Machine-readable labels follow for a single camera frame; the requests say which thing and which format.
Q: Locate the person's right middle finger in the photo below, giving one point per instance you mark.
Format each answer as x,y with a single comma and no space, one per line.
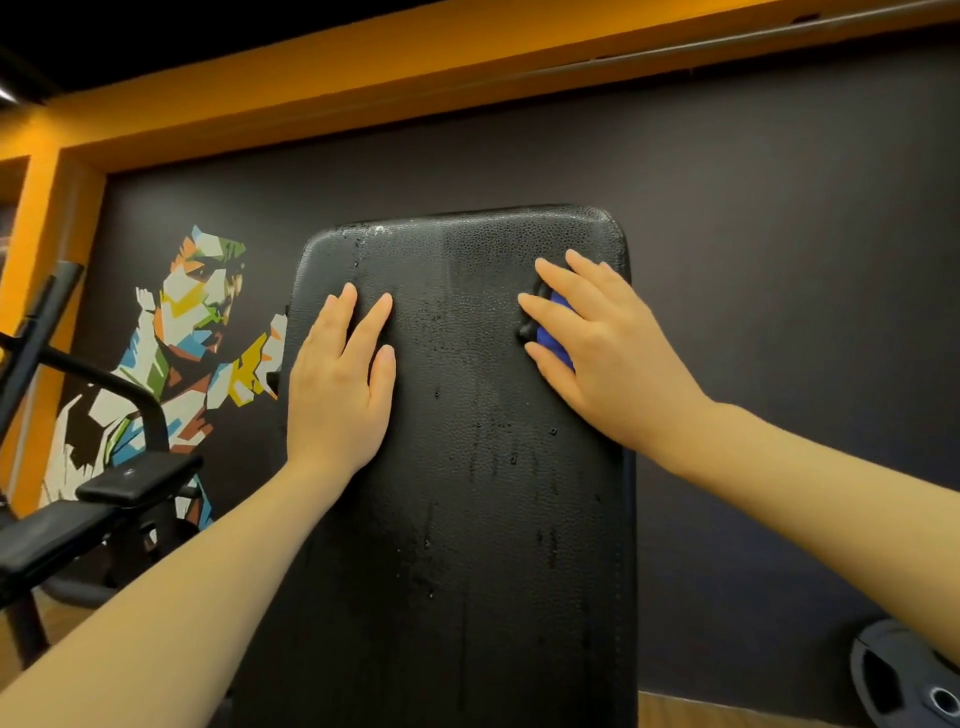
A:
570,285

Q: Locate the person's left middle finger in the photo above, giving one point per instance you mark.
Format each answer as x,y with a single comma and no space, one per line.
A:
367,326

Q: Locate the person's right hand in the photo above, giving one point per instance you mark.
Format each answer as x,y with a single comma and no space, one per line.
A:
626,367

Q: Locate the black weight plate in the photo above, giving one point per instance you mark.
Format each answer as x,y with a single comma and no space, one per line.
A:
900,675

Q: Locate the person's right forearm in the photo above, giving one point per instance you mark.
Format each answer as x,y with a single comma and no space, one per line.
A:
825,506

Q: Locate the person's right little finger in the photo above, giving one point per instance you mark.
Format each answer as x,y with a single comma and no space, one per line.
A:
547,367

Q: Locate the blue cleaning cloth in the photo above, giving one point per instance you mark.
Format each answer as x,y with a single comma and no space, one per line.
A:
556,346

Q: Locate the grey ceiling pipe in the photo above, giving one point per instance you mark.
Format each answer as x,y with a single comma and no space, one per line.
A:
675,52

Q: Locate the black padded bench backrest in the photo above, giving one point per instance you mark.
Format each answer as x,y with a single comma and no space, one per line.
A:
480,525

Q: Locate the person's left forearm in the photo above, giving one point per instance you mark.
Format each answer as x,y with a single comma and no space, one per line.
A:
172,607

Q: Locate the black gym machine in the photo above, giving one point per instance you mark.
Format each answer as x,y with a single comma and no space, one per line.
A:
67,487

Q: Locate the person's left hand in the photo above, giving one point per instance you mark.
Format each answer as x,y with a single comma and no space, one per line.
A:
336,405

